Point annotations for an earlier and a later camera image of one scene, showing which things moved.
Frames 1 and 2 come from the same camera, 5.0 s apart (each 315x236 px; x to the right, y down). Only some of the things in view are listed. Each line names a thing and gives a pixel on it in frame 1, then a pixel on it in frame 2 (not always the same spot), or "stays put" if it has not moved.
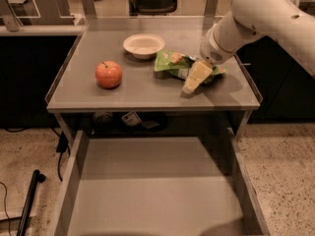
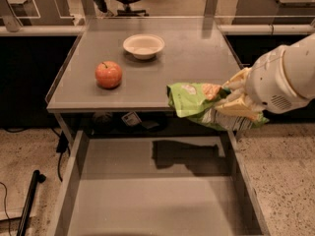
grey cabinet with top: x=148 y=64 stays put
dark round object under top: x=102 y=121 stays put
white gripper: x=211 y=52 to x=267 y=83
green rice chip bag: x=179 y=65 to x=193 y=100
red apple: x=108 y=75 stays put
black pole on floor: x=36 y=177 stays put
